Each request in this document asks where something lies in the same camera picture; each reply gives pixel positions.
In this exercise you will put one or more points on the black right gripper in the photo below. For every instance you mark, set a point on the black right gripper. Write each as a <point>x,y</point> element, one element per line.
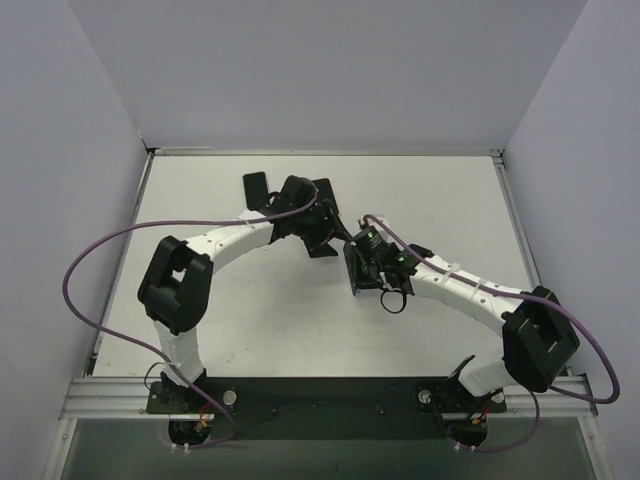
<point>351,268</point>

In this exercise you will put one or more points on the phone in pink case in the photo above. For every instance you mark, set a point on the phone in pink case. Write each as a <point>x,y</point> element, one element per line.
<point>326,196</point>

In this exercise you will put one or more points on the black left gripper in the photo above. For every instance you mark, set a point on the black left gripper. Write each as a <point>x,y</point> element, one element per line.
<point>326,218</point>

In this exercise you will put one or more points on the aluminium front rail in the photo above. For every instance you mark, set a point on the aluminium front rail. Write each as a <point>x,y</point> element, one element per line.
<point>130,398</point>

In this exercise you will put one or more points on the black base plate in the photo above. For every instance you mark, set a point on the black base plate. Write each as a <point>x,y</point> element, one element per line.
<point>422,408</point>

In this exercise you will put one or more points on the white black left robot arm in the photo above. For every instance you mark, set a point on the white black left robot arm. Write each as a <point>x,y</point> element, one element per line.
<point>176,287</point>

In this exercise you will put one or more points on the phone in grey case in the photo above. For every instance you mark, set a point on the phone in grey case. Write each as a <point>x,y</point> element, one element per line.
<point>256,190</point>

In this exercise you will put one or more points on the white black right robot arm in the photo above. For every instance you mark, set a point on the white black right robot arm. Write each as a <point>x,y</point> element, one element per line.
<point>537,341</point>

